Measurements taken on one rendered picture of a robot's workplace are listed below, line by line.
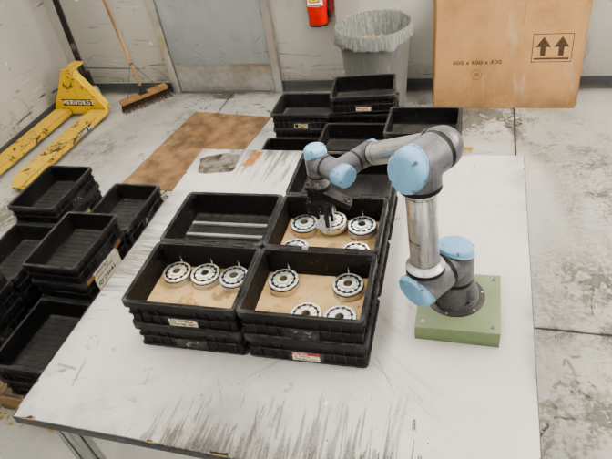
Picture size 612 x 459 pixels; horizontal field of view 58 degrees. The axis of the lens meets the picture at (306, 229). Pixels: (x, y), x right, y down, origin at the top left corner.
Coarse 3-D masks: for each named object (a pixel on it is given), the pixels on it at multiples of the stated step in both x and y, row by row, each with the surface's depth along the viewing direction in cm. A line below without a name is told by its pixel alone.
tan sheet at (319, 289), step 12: (300, 276) 192; (312, 276) 191; (324, 276) 190; (264, 288) 190; (300, 288) 188; (312, 288) 187; (324, 288) 186; (264, 300) 186; (276, 300) 185; (288, 300) 184; (300, 300) 183; (312, 300) 183; (324, 300) 182; (336, 300) 181; (360, 300) 180; (288, 312) 180; (324, 312) 178; (360, 312) 176
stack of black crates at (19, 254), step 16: (16, 224) 303; (32, 224) 301; (0, 240) 294; (16, 240) 304; (32, 240) 307; (0, 256) 294; (16, 256) 298; (16, 272) 271; (16, 288) 274; (32, 288) 279; (32, 304) 282
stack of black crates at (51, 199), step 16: (48, 176) 325; (64, 176) 327; (80, 176) 324; (32, 192) 313; (48, 192) 322; (64, 192) 320; (80, 192) 310; (96, 192) 324; (16, 208) 296; (32, 208) 293; (48, 208) 291; (64, 208) 299; (80, 208) 310; (48, 224) 298
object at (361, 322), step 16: (368, 256) 181; (368, 288) 170; (240, 304) 172; (368, 304) 166; (272, 320) 168; (288, 320) 166; (304, 320) 164; (320, 320) 163; (336, 320) 162; (352, 320) 161
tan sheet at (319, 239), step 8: (376, 224) 208; (288, 232) 211; (320, 232) 208; (344, 232) 206; (376, 232) 204; (312, 240) 205; (320, 240) 205; (328, 240) 204; (336, 240) 204; (344, 240) 203; (352, 240) 202; (360, 240) 202; (368, 240) 201
